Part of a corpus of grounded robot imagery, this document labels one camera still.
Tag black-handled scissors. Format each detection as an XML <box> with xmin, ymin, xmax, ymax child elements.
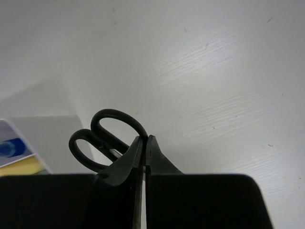
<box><xmin>69</xmin><ymin>109</ymin><xmax>148</xmax><ymax>173</ymax></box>

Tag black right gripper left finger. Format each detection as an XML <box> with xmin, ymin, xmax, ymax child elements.
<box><xmin>0</xmin><ymin>137</ymin><xmax>143</xmax><ymax>229</ymax></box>

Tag white six-compartment organizer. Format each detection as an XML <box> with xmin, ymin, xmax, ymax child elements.
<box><xmin>0</xmin><ymin>115</ymin><xmax>88</xmax><ymax>174</ymax></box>

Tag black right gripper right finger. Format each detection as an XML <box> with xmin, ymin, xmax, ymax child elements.
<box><xmin>145</xmin><ymin>135</ymin><xmax>273</xmax><ymax>229</ymax></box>

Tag yellow highlighter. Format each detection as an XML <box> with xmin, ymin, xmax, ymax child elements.
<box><xmin>0</xmin><ymin>156</ymin><xmax>45</xmax><ymax>177</ymax></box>

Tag blue-capped glue bottle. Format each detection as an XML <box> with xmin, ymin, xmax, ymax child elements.
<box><xmin>0</xmin><ymin>138</ymin><xmax>26</xmax><ymax>158</ymax></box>

